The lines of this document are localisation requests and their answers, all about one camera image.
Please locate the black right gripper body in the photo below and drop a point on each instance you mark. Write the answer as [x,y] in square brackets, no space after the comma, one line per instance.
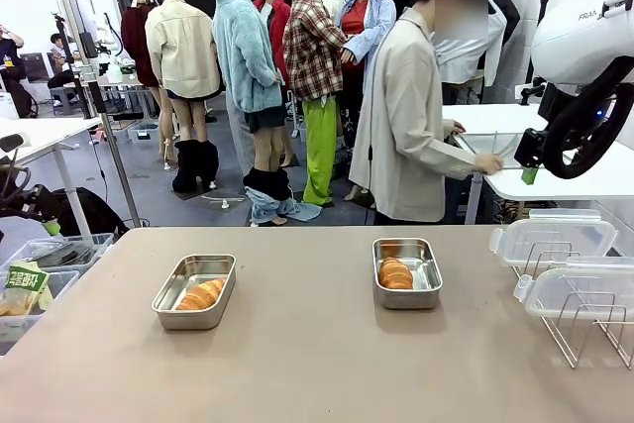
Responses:
[530,148]

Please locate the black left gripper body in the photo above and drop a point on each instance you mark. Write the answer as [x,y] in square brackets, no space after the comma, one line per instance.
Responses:
[37,200]

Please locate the perforated metal baking tray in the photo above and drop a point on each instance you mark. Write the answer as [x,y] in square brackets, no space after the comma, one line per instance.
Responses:
[483,145]

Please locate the rectangular steel container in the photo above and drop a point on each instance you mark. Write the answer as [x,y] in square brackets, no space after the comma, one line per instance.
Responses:
[193,321]
[431,269]

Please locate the golden croissant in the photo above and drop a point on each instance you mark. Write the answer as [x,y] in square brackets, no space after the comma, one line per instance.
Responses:
[395,274]
[200,294]

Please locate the person's right forearm beige sleeve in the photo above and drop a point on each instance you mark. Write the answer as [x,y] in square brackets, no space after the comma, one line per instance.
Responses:
[451,158]

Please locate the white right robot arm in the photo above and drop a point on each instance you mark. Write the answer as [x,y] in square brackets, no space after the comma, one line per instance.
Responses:
[574,36]

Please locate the person's right hand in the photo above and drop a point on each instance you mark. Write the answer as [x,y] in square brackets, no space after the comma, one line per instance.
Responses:
[490,163]

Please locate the person's left hand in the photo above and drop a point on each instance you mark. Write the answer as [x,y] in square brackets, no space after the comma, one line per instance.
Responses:
[456,125]

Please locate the dark grey bagged items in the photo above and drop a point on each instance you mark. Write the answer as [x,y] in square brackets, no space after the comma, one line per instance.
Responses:
[64,254]

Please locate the black bag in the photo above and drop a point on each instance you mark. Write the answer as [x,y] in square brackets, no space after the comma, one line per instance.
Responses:
[84,210]

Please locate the clear plastic bin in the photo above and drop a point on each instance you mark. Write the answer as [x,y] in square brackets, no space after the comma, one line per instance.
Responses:
[59,284]
[94,242]

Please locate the green and yellow snack bag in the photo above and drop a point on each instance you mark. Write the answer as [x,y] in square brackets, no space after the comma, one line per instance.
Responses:
[25,282]

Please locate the mannequin in white shirt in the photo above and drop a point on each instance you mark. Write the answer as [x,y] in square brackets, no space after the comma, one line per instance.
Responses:
[490,56]

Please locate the slanted metal pole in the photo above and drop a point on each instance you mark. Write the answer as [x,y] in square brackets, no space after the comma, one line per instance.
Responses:
[106,126]

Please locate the clear storage crate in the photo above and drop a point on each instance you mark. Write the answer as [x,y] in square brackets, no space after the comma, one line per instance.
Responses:
[143,133]

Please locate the person in beige jacket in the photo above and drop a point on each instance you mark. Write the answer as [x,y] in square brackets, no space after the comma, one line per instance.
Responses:
[396,121]

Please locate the person in black shirt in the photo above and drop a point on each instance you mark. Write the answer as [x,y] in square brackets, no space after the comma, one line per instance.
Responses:
[12,61]

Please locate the background workbench with equipment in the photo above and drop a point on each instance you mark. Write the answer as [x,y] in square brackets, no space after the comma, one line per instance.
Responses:
[124,80]

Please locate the seated person in background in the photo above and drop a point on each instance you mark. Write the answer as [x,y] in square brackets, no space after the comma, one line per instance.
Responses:
[62,54]

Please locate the mannequin in dark red top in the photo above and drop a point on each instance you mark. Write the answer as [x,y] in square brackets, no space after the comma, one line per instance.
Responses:
[134,31]

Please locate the mannequin in cream jacket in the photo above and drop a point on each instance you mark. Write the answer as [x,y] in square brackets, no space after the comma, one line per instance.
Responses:
[183,46]

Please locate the crumpled blue jeans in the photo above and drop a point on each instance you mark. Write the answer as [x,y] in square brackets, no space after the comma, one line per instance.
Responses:
[277,210]

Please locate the mannequin in plaid shirt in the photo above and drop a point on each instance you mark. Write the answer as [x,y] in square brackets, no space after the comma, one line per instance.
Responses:
[312,46]

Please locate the mannequin in light blue fleece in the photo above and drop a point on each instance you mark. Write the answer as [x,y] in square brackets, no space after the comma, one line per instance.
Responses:
[243,56]

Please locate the mannequin in red jacket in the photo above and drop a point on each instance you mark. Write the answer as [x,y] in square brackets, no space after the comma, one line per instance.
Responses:
[280,22]

